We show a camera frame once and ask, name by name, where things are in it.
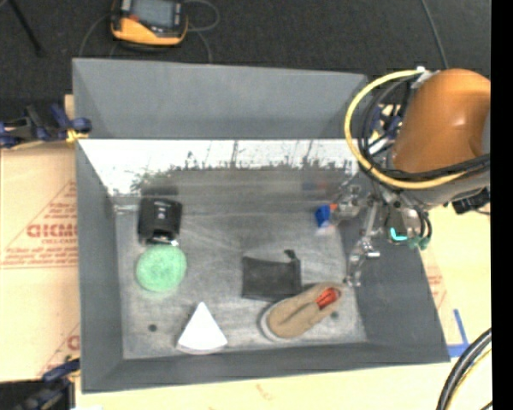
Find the brown cardboard board, red print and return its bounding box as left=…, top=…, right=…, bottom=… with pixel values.
left=0, top=142, right=81, bottom=384

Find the black fabric pouch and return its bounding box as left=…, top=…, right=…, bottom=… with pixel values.
left=240, top=249, right=304, bottom=303

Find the black cylinder on white bracket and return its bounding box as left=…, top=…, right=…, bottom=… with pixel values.
left=451, top=187, right=492, bottom=216

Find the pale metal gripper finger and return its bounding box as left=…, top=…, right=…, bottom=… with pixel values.
left=344, top=237, right=382, bottom=289
left=327, top=187, right=368, bottom=231

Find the green round sponge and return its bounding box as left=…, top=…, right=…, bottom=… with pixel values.
left=134, top=245, right=188, bottom=294

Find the grey metal bin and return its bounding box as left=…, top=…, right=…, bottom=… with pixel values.
left=70, top=57, right=452, bottom=393

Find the tan shoe with red lining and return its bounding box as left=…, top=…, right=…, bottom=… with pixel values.
left=259, top=281, right=348, bottom=343

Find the small blue and orange object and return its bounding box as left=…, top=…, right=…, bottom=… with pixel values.
left=314, top=202, right=339, bottom=230

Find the white triangular wedge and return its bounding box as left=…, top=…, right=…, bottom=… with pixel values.
left=175, top=301, right=229, bottom=354

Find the black box-shaped device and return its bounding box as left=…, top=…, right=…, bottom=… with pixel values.
left=137, top=196, right=184, bottom=248

